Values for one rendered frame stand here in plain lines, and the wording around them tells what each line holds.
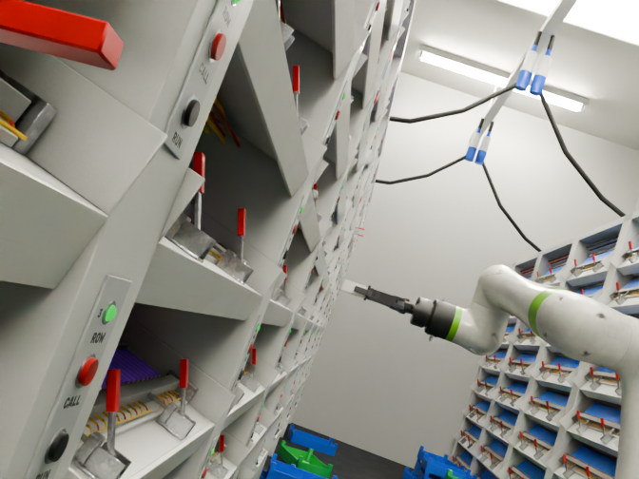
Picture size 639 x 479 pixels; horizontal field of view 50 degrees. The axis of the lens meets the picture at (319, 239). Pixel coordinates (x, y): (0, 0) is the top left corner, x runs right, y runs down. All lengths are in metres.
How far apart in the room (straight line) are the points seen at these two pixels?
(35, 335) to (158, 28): 0.17
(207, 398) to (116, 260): 0.68
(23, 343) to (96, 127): 0.11
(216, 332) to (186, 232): 0.47
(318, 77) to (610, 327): 0.71
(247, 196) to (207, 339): 0.23
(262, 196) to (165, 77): 0.70
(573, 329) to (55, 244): 1.14
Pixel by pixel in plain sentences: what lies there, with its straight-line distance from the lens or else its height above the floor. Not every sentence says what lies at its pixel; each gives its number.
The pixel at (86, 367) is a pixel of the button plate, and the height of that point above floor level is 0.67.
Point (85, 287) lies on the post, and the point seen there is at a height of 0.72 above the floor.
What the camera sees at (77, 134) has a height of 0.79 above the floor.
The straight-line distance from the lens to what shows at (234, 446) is 1.77.
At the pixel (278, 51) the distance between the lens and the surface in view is 0.61.
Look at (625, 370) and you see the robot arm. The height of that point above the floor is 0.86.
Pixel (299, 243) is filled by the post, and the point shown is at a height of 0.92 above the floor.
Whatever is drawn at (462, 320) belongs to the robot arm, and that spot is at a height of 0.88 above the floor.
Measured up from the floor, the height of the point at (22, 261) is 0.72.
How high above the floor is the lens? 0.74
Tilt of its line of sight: 7 degrees up
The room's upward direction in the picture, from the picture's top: 20 degrees clockwise
